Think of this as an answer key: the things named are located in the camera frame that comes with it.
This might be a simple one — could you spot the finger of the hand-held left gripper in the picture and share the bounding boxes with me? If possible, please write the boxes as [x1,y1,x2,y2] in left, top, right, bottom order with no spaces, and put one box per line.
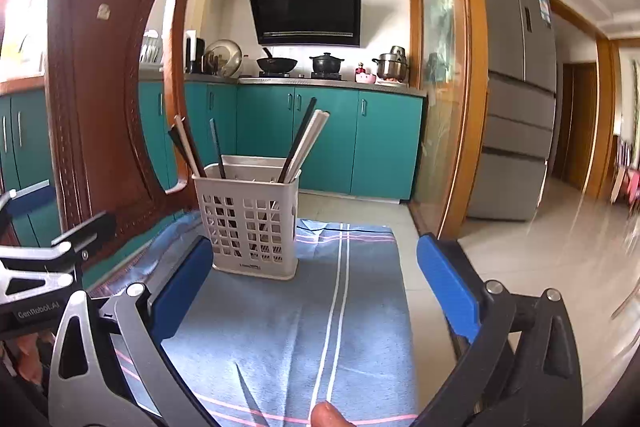
[50,211,118,258]
[0,181,51,228]

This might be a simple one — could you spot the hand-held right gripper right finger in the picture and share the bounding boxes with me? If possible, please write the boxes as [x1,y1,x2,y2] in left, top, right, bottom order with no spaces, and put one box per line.
[412,232,586,427]

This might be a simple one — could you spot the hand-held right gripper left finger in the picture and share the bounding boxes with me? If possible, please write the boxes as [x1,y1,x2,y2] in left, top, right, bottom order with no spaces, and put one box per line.
[47,234,216,427]

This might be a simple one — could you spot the white plastic utensil basket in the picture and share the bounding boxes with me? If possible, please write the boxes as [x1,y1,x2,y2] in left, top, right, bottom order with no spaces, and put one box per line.
[192,154,302,283]

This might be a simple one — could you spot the black chopstick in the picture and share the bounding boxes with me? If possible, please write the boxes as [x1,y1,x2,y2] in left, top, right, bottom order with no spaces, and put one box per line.
[209,118,227,182]
[167,127,201,180]

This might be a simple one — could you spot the beige chopstick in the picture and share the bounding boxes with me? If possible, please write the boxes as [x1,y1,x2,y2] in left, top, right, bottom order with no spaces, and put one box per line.
[173,115,207,178]

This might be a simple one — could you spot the dark brown chopstick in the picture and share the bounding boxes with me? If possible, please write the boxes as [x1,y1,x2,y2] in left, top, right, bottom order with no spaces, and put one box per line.
[276,97,318,184]

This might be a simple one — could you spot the person's left hand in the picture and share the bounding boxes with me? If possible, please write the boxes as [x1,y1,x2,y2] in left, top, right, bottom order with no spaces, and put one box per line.
[0,332,51,383]

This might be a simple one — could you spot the person's right hand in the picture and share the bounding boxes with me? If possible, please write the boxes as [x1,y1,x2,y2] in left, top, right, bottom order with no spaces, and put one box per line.
[310,401,358,427]

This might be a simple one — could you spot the carved wooden chair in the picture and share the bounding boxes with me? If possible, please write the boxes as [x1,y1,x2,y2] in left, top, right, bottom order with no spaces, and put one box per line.
[0,0,201,268]

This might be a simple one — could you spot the blue striped cloth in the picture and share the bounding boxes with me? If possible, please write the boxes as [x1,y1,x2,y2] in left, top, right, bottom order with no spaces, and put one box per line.
[87,212,418,427]

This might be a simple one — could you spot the grey refrigerator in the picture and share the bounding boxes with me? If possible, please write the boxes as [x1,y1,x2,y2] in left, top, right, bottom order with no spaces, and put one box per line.
[467,0,558,223]

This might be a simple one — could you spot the wooden stool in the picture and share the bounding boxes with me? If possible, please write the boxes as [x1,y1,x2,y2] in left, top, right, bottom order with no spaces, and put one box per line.
[612,277,640,323]

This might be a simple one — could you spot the white dish rack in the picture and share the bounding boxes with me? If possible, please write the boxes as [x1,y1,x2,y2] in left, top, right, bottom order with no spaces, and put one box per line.
[140,34,164,66]

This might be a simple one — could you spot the brown wooden door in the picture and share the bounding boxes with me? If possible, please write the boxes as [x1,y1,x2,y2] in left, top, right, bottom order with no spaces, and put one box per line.
[552,63,598,200]

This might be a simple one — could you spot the wood framed glass sliding door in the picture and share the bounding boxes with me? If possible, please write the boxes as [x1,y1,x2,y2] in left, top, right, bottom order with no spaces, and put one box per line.
[407,0,488,240]

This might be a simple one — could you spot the hanging clothes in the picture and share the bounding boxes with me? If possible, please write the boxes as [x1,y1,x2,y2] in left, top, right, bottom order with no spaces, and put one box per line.
[612,134,640,208]

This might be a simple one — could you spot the glass pot lid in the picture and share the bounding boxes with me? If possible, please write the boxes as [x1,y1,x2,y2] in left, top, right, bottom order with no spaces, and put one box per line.
[204,38,243,78]

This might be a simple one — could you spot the stainless steel pot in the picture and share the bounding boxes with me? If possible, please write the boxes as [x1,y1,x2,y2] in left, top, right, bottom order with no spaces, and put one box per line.
[372,46,411,82]

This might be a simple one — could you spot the gas stove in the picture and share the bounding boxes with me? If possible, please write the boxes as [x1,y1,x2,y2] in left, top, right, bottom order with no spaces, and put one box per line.
[239,72,346,83]

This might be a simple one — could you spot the black wok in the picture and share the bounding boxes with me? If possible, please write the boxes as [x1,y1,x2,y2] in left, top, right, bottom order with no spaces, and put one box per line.
[256,47,299,75]

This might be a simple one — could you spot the black clay pot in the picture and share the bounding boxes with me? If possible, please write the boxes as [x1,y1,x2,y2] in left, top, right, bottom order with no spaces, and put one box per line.
[309,53,343,75]

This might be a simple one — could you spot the black range hood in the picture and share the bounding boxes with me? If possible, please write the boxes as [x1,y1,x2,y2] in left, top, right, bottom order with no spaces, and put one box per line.
[246,0,362,48]

